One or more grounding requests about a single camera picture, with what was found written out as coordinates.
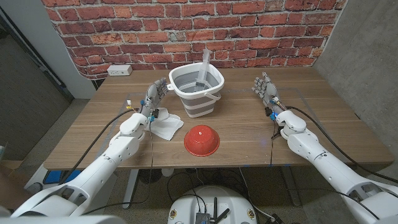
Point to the grey table leg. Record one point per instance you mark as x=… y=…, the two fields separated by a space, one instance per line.
x=290 y=186

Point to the white power outlet strip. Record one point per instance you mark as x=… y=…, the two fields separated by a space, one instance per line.
x=119 y=70

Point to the red bowl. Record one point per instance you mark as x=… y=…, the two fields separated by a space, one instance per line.
x=201 y=141

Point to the white cloth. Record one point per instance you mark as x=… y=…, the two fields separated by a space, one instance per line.
x=168 y=126

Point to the grey module with black antennas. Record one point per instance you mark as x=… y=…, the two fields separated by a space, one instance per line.
x=202 y=218

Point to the large clear plastic syringe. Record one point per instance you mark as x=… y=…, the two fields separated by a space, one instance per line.
x=205 y=68

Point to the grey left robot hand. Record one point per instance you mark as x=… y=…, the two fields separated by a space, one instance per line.
x=152 y=98

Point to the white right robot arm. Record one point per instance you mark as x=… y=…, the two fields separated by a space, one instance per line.
x=326 y=165

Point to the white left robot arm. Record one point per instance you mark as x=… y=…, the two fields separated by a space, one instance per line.
x=102 y=165

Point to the white grey collapsible bucket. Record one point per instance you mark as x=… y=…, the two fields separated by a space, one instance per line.
x=199 y=104

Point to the white table leg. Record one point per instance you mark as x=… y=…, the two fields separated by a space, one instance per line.
x=130 y=186

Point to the brick print backdrop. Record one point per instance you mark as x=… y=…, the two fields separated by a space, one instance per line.
x=199 y=28

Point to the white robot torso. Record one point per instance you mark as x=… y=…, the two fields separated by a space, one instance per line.
x=186 y=205

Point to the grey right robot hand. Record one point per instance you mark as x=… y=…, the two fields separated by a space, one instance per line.
x=269 y=91

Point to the blue floor object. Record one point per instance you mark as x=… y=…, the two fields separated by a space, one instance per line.
x=53 y=176

